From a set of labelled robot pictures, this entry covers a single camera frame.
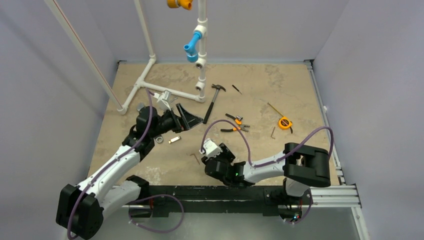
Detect orange tape measure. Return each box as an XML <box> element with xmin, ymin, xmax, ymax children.
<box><xmin>267</xmin><ymin>102</ymin><xmax>293</xmax><ymax>134</ymax></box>

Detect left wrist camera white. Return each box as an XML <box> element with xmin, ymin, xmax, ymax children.
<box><xmin>153</xmin><ymin>90</ymin><xmax>172</xmax><ymax>112</ymax></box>

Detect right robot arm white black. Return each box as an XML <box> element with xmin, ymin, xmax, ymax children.
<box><xmin>199</xmin><ymin>138</ymin><xmax>331</xmax><ymax>204</ymax></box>

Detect orange handled pliers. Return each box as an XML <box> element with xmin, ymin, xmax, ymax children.
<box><xmin>220</xmin><ymin>113</ymin><xmax>250</xmax><ymax>133</ymax></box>

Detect aluminium rail frame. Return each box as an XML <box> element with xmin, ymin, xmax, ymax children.
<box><xmin>61</xmin><ymin>59</ymin><xmax>372</xmax><ymax>240</ymax></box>

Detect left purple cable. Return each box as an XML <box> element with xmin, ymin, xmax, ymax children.
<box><xmin>66</xmin><ymin>87</ymin><xmax>185</xmax><ymax>240</ymax></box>

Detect black handled hammer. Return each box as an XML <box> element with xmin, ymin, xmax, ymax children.
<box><xmin>202</xmin><ymin>84</ymin><xmax>226</xmax><ymax>124</ymax></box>

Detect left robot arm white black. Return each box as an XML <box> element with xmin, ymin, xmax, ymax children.
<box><xmin>55</xmin><ymin>103</ymin><xmax>203</xmax><ymax>240</ymax></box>

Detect purple cable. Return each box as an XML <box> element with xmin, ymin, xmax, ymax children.
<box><xmin>66</xmin><ymin>87</ymin><xmax>185</xmax><ymax>240</ymax></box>
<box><xmin>199</xmin><ymin>119</ymin><xmax>335</xmax><ymax>226</ymax></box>

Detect brown hex key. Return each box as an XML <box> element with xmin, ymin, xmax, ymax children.
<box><xmin>189</xmin><ymin>153</ymin><xmax>200</xmax><ymax>165</ymax></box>

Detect gold battery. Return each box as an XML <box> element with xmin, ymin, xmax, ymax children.
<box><xmin>168</xmin><ymin>136</ymin><xmax>182</xmax><ymax>144</ymax></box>

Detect white PVC pipe frame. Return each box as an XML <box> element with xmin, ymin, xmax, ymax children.
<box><xmin>44</xmin><ymin>0</ymin><xmax>210</xmax><ymax>116</ymax></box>

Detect blue pipe fitting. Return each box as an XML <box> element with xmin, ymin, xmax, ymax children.
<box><xmin>183</xmin><ymin>31</ymin><xmax>203</xmax><ymax>63</ymax></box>

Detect adjustable wrench red handle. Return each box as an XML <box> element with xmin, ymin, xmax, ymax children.
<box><xmin>136</xmin><ymin>102</ymin><xmax>146</xmax><ymax>113</ymax></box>

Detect orange pipe fitting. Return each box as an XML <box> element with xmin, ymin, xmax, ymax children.
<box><xmin>166</xmin><ymin>0</ymin><xmax>193</xmax><ymax>11</ymax></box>

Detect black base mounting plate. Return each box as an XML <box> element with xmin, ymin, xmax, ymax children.
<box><xmin>127</xmin><ymin>175</ymin><xmax>313</xmax><ymax>222</ymax></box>

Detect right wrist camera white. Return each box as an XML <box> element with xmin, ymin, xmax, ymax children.
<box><xmin>199</xmin><ymin>138</ymin><xmax>223</xmax><ymax>159</ymax></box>

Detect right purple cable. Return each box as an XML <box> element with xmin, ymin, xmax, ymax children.
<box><xmin>199</xmin><ymin>119</ymin><xmax>335</xmax><ymax>226</ymax></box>

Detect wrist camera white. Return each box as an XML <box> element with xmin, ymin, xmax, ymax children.
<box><xmin>153</xmin><ymin>90</ymin><xmax>172</xmax><ymax>112</ymax></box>
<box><xmin>199</xmin><ymin>138</ymin><xmax>223</xmax><ymax>159</ymax></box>

